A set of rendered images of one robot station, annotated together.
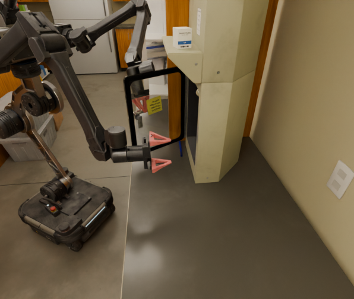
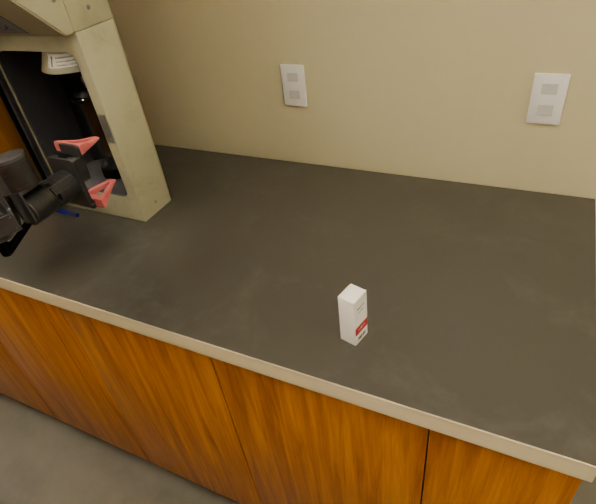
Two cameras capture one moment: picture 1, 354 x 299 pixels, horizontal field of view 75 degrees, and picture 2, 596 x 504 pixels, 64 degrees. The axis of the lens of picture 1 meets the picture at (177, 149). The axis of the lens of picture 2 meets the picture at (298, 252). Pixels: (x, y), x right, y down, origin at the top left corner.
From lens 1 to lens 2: 58 cm
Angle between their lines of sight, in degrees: 43
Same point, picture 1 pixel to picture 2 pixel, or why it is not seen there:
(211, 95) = (97, 49)
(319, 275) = (348, 184)
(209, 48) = not seen: outside the picture
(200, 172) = (143, 196)
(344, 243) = (339, 147)
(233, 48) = not seen: outside the picture
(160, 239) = (191, 287)
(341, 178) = (295, 81)
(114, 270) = not seen: outside the picture
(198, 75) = (64, 18)
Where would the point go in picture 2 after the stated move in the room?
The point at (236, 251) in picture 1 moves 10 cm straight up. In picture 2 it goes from (274, 226) to (268, 191)
